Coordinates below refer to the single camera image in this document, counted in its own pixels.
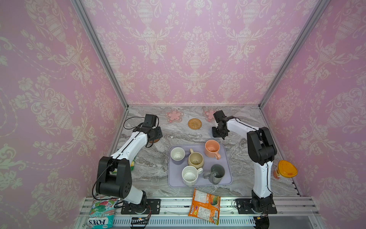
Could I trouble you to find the pink flower silicone coaster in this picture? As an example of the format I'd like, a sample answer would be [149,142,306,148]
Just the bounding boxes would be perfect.
[165,109,184,123]

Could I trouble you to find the woven rattan round coaster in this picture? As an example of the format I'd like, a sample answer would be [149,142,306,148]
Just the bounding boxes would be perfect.
[188,118,202,130]

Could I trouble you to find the brown round wooden coaster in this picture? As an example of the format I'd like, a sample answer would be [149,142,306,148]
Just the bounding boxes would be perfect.
[149,138,160,143]

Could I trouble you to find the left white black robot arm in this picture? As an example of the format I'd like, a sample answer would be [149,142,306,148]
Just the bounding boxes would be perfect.
[95,127,163,214]

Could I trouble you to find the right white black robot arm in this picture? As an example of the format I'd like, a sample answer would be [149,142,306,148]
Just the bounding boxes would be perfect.
[212,110,277,214]

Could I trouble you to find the peach pink mug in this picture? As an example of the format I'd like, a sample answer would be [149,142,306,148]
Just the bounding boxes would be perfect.
[205,140,221,160]

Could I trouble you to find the lavender mug white inside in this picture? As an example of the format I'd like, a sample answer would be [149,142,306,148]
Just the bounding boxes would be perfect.
[170,147,189,165]

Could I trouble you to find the green Fox's candy bag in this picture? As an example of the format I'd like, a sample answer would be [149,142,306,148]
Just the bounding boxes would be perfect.
[111,159,135,174]

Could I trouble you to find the cream yellow mug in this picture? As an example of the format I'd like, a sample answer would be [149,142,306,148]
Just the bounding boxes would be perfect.
[188,148,205,169]

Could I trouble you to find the grey green mug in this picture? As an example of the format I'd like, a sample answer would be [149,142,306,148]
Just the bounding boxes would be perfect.
[203,164,226,185]

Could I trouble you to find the lavender plastic tray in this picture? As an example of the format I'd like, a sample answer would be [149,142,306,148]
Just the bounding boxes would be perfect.
[167,144,233,188]

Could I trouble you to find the bottle with orange lid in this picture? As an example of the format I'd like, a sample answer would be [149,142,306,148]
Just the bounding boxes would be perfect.
[273,160,298,179]

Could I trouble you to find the orange snack packet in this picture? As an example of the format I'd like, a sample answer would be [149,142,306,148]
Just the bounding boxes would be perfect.
[188,189,221,225]

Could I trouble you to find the mint Fox's candy bag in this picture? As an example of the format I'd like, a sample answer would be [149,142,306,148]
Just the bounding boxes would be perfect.
[86,198,118,229]

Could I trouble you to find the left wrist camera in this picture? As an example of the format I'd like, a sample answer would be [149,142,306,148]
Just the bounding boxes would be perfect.
[142,114,159,128]

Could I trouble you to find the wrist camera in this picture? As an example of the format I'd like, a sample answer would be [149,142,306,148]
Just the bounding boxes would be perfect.
[213,110,227,123]
[142,114,159,128]

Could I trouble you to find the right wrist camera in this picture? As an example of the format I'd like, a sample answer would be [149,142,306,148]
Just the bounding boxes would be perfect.
[213,110,227,123]

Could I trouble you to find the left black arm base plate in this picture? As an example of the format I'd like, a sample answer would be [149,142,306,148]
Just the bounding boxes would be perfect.
[120,198,161,215]

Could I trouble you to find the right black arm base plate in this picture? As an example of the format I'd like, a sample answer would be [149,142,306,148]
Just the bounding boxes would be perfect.
[234,198,277,215]

